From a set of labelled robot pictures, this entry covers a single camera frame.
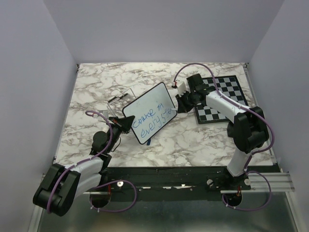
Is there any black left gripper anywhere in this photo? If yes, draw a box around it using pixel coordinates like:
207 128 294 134
106 115 135 153

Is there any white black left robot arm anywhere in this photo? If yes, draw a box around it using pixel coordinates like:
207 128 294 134
32 116 135 217

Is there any silver wire whiteboard stand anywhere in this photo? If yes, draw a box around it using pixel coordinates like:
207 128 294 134
107 88 137 117

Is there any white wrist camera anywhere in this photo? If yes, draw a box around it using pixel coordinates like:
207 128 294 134
172 81 187 97
93 110 109 121

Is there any black framed whiteboard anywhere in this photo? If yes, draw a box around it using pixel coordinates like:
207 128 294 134
122 82 177 145

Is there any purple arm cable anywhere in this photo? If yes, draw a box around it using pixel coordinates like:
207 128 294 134
47 110 114 214
173 62 276 172

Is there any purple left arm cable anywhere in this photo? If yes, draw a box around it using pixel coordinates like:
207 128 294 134
47 110 114 214

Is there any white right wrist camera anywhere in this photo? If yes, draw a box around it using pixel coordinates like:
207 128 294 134
172 81 187 97

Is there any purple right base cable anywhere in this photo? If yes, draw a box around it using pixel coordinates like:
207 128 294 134
222 170 272 211

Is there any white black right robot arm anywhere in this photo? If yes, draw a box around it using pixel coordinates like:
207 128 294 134
175 74 269 189

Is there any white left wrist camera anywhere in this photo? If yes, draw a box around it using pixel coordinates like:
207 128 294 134
93 110 109 121

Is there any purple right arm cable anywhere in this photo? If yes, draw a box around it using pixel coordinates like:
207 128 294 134
173 62 276 172

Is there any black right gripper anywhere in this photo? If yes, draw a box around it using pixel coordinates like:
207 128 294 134
175 90 196 113

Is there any black grey chessboard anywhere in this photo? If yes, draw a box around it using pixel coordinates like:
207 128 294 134
195 74 249 124

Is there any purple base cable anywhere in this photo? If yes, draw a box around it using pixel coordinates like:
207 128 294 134
222 170 272 211
89 180 138 214

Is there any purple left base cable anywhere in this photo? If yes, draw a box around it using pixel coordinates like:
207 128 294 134
89 180 138 214

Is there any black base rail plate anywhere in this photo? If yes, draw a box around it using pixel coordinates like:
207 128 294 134
83 165 254 202

